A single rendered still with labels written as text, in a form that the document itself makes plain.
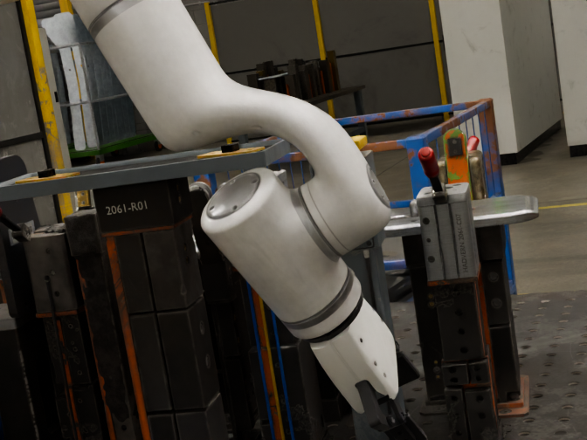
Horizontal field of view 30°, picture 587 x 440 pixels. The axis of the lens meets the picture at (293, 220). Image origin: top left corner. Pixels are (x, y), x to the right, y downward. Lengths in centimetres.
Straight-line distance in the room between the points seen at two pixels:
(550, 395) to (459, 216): 39
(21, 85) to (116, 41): 425
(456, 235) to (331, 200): 49
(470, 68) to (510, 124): 58
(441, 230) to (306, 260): 48
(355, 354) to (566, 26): 834
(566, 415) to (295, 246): 75
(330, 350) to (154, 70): 31
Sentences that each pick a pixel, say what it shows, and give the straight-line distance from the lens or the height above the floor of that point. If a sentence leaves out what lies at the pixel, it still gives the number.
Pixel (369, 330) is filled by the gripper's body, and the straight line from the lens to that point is 108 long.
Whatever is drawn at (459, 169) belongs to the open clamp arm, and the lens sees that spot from 177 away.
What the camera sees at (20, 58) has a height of 142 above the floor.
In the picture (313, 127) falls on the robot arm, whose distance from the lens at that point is 97.
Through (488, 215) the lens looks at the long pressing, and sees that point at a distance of 156.
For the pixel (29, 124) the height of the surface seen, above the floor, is 111.
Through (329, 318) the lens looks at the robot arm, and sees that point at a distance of 103.
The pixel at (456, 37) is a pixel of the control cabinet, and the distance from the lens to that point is 943.
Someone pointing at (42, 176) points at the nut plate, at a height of 117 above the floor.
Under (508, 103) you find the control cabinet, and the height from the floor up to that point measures 52.
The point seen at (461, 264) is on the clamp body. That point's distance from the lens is 146.
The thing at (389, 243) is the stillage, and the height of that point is 51.
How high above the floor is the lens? 128
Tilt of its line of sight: 9 degrees down
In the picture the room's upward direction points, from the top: 9 degrees counter-clockwise
